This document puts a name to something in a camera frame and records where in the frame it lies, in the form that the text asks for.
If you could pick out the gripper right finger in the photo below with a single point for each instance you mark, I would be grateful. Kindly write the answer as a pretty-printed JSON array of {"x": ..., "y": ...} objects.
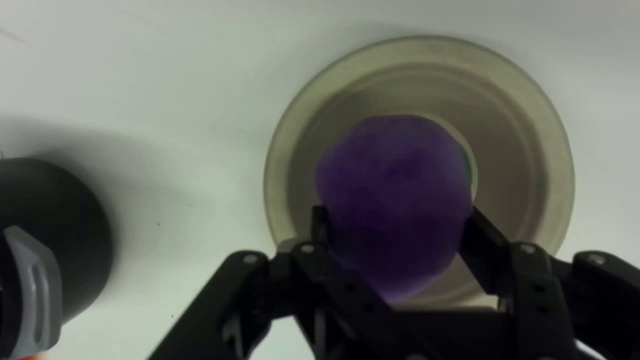
[{"x": 530, "y": 290}]

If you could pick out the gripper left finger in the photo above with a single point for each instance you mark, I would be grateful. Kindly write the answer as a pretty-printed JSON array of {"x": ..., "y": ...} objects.
[{"x": 305, "y": 280}]

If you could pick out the purple fuzzy ball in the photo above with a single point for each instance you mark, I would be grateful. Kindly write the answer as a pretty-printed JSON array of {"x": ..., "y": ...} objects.
[{"x": 395, "y": 200}]

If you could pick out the cream white plate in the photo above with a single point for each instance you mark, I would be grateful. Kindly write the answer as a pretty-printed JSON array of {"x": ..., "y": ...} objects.
[{"x": 510, "y": 125}]

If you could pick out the black and grey flashlight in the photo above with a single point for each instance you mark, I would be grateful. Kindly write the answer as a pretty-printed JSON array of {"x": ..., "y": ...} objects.
[{"x": 50, "y": 240}]

